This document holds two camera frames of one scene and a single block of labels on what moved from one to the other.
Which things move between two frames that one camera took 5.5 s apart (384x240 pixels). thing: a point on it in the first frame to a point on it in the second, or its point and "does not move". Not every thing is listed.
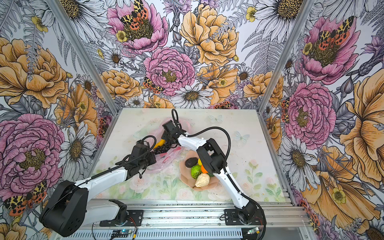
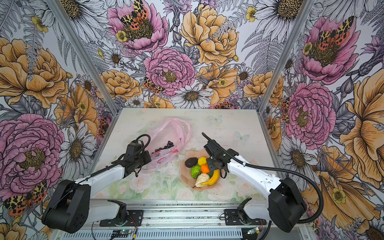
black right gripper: (164, 135) to (209, 164)
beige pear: (202, 180) does not move
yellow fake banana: (161, 142) to (213, 179)
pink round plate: (186, 173) does not move
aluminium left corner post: (59, 12) does not move
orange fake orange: (203, 169) does not move
